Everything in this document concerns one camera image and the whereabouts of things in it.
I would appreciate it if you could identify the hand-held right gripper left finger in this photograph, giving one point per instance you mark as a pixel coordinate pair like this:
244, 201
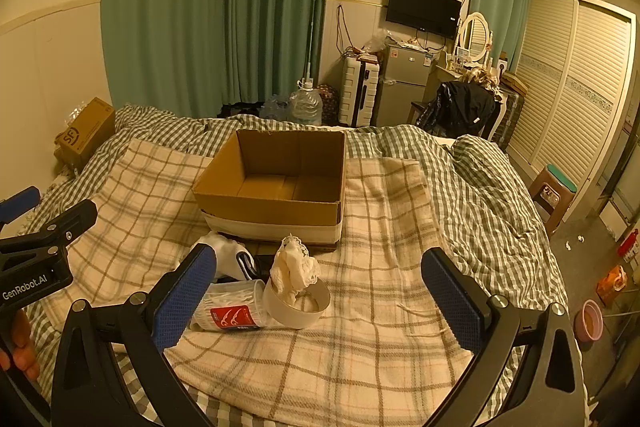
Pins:
185, 297

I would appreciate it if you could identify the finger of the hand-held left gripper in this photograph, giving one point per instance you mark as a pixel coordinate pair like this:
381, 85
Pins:
20, 204
70, 219

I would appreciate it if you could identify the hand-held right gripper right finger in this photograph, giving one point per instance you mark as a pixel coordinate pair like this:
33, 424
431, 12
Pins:
452, 302

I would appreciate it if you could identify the clear cotton swab container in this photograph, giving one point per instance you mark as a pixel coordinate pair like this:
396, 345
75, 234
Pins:
230, 309

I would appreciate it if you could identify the white tape roll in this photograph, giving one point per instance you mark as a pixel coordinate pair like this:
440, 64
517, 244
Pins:
295, 312

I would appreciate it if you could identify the brown cardboard box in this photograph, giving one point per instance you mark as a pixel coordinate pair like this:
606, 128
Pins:
320, 167

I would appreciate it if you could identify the person's left hand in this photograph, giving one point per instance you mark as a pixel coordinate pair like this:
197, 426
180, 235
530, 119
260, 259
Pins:
22, 347

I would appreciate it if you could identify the closed cardboard shipping box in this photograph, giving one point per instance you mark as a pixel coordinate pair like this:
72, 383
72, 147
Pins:
85, 132

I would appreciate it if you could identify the green checked duvet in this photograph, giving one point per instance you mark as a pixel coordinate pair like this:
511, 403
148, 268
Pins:
475, 207

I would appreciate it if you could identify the beige plaid blanket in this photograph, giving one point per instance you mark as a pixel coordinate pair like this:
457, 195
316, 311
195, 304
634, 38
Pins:
350, 332

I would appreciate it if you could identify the pink plastic basin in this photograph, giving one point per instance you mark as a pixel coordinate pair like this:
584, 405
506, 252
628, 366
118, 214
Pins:
589, 319

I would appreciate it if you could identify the brown stool with green top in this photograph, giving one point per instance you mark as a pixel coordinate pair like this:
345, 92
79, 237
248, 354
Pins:
550, 197

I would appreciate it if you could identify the orange plastic bag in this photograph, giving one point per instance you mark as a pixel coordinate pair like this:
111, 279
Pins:
612, 284

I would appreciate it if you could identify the red bottle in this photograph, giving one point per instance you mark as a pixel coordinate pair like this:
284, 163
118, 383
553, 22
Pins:
629, 244

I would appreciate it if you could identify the black jacket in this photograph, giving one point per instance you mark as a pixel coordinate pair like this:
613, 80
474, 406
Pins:
460, 107

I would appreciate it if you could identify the dark plaid suitcase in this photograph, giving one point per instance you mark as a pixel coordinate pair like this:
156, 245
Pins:
510, 112

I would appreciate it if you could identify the crumpled clear plastic bottles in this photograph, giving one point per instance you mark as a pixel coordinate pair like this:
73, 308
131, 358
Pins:
276, 107

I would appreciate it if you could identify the silver small fridge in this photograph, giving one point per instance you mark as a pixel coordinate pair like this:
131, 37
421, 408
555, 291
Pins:
400, 92

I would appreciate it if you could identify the large clear water bottle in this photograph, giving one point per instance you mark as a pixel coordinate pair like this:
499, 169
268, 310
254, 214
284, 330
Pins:
306, 107

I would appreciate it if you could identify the blond plush toy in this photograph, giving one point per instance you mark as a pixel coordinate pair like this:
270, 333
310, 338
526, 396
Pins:
482, 78

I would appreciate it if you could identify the cream vanity table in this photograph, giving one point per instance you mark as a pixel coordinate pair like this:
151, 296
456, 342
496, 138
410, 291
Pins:
442, 74

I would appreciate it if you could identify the white hard suitcase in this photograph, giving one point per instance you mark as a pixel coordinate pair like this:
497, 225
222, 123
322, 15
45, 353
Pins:
357, 92

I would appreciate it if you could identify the dark patterned bag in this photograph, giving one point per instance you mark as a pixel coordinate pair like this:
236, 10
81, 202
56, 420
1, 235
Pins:
330, 104

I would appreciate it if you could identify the white louvred wardrobe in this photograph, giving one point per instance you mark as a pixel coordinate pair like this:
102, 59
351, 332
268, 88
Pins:
565, 82

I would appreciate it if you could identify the dark green curtain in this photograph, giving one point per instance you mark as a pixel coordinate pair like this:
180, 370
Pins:
200, 7

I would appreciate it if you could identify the oval white vanity mirror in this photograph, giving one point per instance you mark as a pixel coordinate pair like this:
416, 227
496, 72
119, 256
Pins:
475, 34

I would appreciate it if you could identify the clear plastic bag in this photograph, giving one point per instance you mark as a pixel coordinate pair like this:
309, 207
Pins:
372, 44

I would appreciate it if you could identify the white pole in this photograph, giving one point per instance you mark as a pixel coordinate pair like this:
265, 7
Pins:
311, 37

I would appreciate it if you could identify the light teal curtain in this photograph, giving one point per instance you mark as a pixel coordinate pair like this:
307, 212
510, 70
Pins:
500, 7

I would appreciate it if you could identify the black wall television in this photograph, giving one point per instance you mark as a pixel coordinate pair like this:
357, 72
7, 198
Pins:
422, 9

